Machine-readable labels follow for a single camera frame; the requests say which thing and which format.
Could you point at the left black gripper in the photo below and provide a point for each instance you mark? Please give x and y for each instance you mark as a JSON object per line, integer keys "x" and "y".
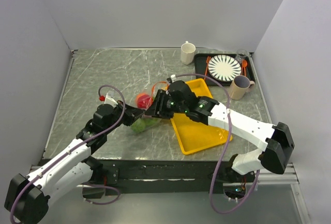
{"x": 132, "y": 113}

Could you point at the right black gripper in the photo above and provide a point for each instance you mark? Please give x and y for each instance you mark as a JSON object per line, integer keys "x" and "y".
{"x": 155, "y": 109}

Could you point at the bumpy green toy fruit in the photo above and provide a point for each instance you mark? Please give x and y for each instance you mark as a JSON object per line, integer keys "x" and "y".
{"x": 138, "y": 126}

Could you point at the green toy starfruit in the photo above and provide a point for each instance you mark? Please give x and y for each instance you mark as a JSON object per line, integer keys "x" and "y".
{"x": 150, "y": 121}

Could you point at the red toy apple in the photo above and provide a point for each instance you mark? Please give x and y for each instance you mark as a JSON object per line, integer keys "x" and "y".
{"x": 144, "y": 102}

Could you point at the orange toy tangerine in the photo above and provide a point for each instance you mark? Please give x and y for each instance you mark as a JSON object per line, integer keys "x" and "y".
{"x": 142, "y": 96}

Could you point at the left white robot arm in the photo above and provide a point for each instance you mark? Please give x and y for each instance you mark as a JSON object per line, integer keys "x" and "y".
{"x": 29, "y": 197}

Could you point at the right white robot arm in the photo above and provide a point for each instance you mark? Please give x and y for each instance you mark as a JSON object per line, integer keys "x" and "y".
{"x": 274, "y": 143}

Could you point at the yellow plastic tray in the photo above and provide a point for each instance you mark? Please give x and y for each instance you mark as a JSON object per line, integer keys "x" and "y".
{"x": 192, "y": 136}

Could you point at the black base beam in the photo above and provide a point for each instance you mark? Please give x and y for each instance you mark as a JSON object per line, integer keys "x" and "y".
{"x": 152, "y": 176}

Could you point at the white ceramic mug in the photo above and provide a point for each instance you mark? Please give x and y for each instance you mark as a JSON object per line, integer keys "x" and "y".
{"x": 187, "y": 52}

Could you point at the orange plastic fork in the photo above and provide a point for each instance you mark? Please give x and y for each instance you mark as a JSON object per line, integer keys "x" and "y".
{"x": 206, "y": 68}

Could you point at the striped white plate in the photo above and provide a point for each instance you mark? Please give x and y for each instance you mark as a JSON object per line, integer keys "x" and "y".
{"x": 224, "y": 68}

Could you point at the beige mug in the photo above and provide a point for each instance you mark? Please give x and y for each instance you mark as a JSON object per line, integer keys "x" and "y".
{"x": 239, "y": 87}

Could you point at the orange plastic spoon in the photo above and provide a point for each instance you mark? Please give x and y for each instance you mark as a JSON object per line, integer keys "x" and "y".
{"x": 244, "y": 65}

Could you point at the clear glass cup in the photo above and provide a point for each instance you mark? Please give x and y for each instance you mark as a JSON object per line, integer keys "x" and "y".
{"x": 241, "y": 54}

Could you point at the aluminium rail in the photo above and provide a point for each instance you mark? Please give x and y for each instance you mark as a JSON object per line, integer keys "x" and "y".
{"x": 289, "y": 177}

